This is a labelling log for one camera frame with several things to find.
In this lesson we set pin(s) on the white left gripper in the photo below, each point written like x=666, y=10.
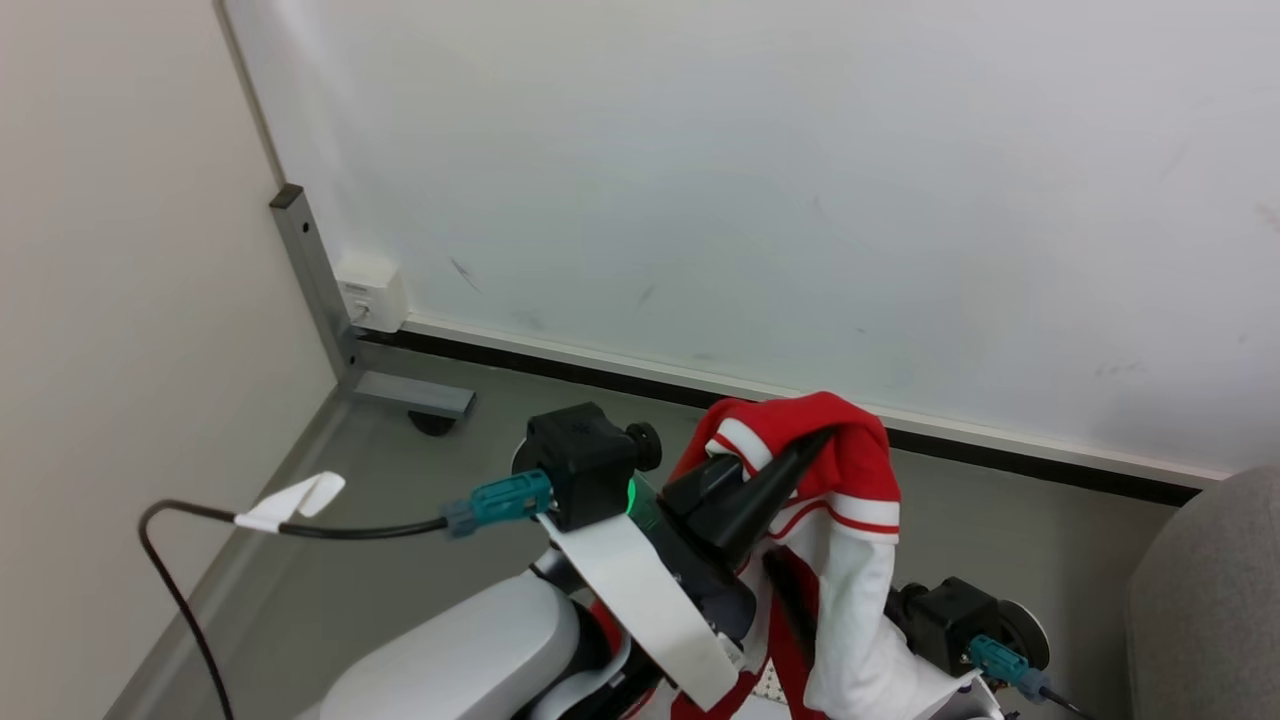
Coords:
x=645, y=590

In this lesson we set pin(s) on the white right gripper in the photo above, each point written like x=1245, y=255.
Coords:
x=970, y=705

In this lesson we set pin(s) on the red and white garment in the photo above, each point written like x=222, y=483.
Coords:
x=850, y=470

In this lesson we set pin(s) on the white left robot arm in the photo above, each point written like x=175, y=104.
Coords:
x=450, y=660

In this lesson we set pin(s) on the grey upholstered seat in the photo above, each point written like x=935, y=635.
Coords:
x=1210, y=600

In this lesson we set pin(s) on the grey metal partition foot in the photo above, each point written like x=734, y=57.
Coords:
x=315, y=280

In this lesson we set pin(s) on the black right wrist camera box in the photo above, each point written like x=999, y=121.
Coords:
x=950, y=620

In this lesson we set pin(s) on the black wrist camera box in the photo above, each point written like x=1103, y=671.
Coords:
x=950, y=620
x=585, y=460

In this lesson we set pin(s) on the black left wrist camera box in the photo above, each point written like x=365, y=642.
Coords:
x=585, y=460

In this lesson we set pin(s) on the white and black wall skirting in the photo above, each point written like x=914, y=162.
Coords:
x=560, y=358

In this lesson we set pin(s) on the black frame caster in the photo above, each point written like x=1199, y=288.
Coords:
x=432, y=423

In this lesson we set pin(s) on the white wall socket box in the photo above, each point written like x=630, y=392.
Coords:
x=372, y=292

